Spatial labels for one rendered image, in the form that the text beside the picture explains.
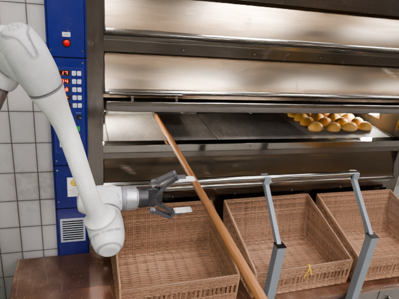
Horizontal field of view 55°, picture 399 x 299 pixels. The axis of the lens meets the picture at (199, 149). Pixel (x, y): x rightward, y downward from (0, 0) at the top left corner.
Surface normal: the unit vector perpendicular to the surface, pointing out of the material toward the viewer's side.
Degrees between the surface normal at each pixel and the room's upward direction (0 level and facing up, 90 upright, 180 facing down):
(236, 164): 70
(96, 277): 0
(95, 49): 90
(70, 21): 90
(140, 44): 90
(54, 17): 90
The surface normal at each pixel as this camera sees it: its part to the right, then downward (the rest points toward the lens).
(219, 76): 0.29, 0.06
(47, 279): 0.10, -0.92
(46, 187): 0.28, 0.40
